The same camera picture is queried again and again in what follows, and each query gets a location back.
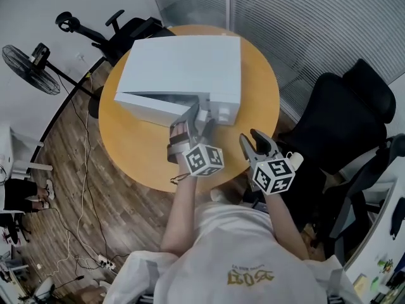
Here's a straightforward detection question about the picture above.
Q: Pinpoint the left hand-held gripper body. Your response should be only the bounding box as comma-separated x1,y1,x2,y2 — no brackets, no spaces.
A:
166,118,225,177

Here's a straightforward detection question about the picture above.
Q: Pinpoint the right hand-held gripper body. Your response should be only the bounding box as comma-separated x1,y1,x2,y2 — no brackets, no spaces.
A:
249,149,296,196

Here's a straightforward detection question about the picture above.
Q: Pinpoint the white microwave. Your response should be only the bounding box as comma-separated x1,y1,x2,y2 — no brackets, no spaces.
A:
113,35,242,129

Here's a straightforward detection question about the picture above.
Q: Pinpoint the person's left forearm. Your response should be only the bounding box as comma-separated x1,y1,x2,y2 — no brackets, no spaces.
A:
160,173,199,255

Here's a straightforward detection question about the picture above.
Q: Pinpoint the person's right forearm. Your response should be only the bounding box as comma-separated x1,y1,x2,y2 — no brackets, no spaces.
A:
265,193,309,261

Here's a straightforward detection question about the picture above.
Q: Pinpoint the person's left hand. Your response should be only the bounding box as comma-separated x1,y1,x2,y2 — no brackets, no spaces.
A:
170,122,192,145

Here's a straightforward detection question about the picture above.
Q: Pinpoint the white ceramic mug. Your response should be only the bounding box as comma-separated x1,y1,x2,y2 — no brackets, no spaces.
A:
286,151,304,170

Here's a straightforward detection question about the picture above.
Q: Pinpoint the black waist device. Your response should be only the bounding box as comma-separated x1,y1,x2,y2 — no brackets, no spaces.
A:
251,201,270,215

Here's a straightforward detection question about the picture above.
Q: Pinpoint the person's white shoe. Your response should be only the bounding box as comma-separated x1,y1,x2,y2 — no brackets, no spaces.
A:
210,187,230,204

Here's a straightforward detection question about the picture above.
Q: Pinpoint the black office chair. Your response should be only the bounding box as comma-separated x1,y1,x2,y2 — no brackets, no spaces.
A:
322,134,405,259
55,9,177,68
243,58,397,234

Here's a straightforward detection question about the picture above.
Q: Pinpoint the person's white shirt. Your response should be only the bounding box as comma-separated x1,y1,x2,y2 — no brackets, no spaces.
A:
106,201,365,304

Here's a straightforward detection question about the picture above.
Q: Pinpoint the white curved desk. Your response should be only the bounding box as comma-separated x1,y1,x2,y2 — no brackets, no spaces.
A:
343,175,405,304

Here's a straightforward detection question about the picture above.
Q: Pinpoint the yellow notepad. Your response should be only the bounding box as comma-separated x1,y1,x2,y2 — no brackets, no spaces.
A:
352,274,370,297

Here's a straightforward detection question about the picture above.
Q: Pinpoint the white power strip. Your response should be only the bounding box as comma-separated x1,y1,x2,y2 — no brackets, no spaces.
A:
97,254,116,270

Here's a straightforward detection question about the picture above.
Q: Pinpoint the black standing fan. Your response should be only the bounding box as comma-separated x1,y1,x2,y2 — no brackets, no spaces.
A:
1,42,105,120

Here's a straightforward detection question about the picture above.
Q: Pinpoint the white floor cable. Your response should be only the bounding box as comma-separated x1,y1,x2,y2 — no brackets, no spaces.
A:
47,74,105,278

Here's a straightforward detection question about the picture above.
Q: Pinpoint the black floor cable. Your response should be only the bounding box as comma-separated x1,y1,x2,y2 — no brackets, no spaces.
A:
58,80,127,265

